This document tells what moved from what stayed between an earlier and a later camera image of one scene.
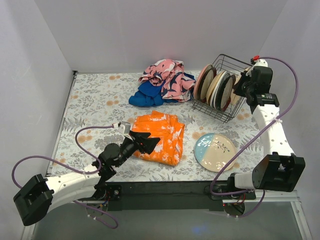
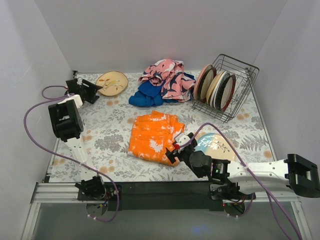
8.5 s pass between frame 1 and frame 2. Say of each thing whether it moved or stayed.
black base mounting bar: stayed
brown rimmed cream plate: stayed
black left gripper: moved
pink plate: stayed
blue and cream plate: stayed
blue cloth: stayed
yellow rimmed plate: stayed
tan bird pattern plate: moved
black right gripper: moved
